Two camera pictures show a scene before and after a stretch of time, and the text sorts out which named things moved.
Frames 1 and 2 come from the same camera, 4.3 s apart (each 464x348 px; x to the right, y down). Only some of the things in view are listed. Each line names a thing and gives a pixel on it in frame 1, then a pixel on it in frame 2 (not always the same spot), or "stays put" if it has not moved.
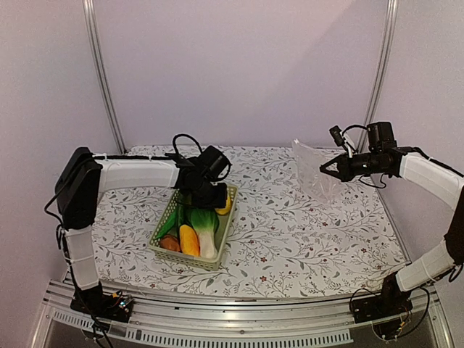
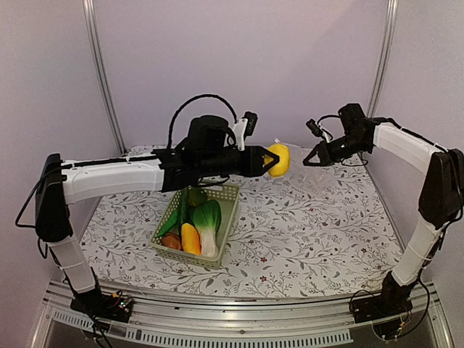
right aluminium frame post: x=379 y=79 stays put
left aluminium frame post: x=90 y=19 stays put
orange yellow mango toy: x=188 y=242 stays put
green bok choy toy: x=206 y=221 stays put
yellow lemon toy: x=225 y=210 → x=282 y=168
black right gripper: x=345 y=172 → x=324 y=154
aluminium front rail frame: x=200 y=321 stays put
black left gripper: x=220 y=202 → x=255 y=162
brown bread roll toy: x=170 y=241 stays put
